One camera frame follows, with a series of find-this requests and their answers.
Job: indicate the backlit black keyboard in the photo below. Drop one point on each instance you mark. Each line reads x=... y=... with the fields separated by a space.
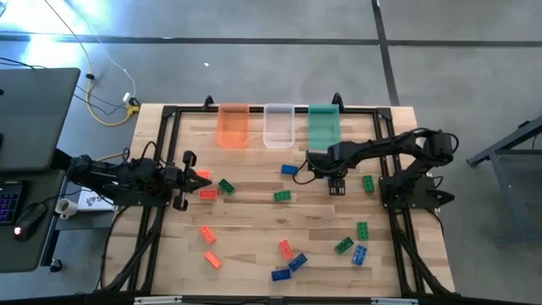
x=8 y=203

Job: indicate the dark side desk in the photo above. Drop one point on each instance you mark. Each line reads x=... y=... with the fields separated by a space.
x=25 y=254

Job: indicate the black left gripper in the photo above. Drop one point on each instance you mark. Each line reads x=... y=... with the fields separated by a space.
x=181 y=180

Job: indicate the black computer mouse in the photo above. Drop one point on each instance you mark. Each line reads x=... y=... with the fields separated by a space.
x=29 y=220

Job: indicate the white charger plug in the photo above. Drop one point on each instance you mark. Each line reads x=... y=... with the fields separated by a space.
x=127 y=97

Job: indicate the orange toy building block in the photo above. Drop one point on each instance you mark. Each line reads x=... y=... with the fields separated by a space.
x=208 y=234
x=213 y=259
x=286 y=249
x=208 y=194
x=205 y=173

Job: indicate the grey laptop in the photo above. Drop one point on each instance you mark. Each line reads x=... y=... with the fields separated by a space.
x=38 y=118

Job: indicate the white mug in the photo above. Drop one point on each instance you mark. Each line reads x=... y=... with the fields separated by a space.
x=65 y=206

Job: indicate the translucent orange plastic bin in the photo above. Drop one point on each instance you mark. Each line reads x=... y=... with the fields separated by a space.
x=233 y=127

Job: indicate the white bracket strip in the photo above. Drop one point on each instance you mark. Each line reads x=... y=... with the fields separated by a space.
x=394 y=301
x=158 y=301

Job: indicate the translucent teal plastic bin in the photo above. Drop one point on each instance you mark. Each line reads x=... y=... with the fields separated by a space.
x=324 y=127

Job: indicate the green toy building block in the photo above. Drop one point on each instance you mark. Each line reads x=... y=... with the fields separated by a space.
x=368 y=183
x=344 y=245
x=282 y=195
x=226 y=186
x=362 y=231

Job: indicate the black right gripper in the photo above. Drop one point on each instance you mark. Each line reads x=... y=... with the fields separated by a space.
x=328 y=163

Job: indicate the blue toy building block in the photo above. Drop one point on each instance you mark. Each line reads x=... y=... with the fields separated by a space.
x=359 y=255
x=289 y=169
x=281 y=275
x=297 y=262

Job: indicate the black aluminium table frame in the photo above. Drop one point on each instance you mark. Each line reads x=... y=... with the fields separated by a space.
x=195 y=109

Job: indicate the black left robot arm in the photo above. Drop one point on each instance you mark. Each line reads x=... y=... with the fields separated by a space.
x=127 y=178

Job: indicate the black table clamp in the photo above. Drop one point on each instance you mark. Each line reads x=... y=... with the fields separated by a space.
x=208 y=103
x=337 y=99

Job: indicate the grey metal cart table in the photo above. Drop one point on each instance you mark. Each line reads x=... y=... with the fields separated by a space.
x=504 y=143

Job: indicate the white printed paper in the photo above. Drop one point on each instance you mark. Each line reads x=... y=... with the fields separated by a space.
x=91 y=202

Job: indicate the clear plastic bin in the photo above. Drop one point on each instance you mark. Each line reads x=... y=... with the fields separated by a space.
x=279 y=127

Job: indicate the black caster wheel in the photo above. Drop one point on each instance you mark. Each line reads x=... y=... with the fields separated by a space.
x=56 y=265

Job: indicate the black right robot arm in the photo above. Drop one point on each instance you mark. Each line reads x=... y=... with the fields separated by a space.
x=423 y=146

